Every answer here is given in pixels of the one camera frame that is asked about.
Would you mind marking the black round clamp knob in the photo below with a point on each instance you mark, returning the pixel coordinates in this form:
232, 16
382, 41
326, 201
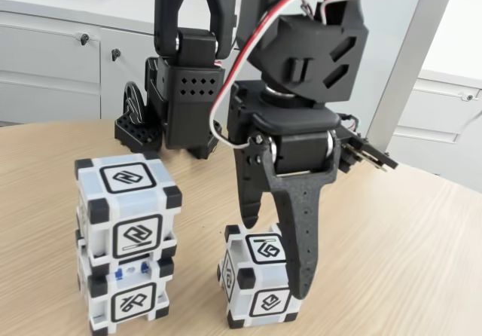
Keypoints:
133, 104

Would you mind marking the black cabinet lock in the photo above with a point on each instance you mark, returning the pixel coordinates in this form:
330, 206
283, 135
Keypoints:
85, 39
116, 54

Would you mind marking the white cube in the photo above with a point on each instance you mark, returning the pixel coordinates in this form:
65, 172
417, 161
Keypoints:
133, 302
267, 304
137, 238

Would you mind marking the silver cabinet lock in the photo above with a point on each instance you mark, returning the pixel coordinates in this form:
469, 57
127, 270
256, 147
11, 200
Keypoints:
468, 96

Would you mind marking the grey metal post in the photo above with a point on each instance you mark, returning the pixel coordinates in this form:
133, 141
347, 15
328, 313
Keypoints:
410, 61

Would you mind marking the black gripper camera module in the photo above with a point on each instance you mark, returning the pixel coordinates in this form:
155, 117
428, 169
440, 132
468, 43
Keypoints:
371, 155

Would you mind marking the white cube, key print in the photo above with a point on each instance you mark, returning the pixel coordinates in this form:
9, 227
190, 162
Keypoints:
133, 302

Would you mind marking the white drawer cabinet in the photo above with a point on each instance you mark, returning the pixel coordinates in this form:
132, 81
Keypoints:
433, 117

